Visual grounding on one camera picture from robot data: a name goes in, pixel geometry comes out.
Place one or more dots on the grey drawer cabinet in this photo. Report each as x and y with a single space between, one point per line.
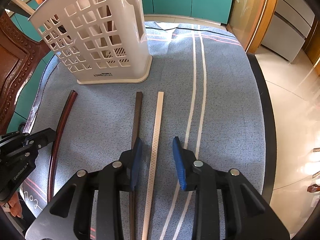
290 25

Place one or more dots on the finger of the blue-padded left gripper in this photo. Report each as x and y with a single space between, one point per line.
129 170

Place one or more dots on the dark red chopstick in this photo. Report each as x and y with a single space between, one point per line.
55 147

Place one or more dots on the wooden framed glass door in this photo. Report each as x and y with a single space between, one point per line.
249 21

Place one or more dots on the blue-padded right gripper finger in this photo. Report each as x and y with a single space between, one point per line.
188 174

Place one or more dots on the cream patterned chopstick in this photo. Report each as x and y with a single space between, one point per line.
152 167

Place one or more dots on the blue striped table cloth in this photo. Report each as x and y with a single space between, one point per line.
211 102

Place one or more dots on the white plastic utensil basket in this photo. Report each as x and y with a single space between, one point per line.
99 41

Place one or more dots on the dark brown chopstick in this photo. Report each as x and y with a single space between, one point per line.
135 134

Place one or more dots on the carved wooden chair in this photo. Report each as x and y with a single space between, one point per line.
20 56

